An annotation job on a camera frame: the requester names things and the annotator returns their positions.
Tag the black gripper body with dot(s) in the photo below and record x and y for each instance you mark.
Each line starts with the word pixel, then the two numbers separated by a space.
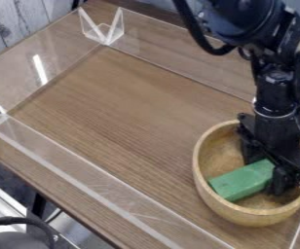
pixel 279 137

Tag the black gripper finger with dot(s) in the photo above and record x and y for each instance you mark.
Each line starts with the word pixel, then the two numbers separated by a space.
pixel 283 180
pixel 252 151

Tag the green rectangular block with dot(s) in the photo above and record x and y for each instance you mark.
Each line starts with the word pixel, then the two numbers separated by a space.
pixel 244 181

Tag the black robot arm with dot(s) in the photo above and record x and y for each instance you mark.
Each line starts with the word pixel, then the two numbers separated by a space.
pixel 263 29

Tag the brown wooden bowl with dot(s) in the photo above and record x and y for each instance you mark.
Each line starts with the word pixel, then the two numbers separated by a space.
pixel 216 157

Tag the black table leg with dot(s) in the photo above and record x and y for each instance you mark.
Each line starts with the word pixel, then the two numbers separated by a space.
pixel 38 205

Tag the clear acrylic tray enclosure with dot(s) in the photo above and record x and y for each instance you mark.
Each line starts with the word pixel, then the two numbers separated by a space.
pixel 108 95

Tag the black metal bracket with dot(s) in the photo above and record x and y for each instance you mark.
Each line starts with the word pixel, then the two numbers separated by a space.
pixel 62 242

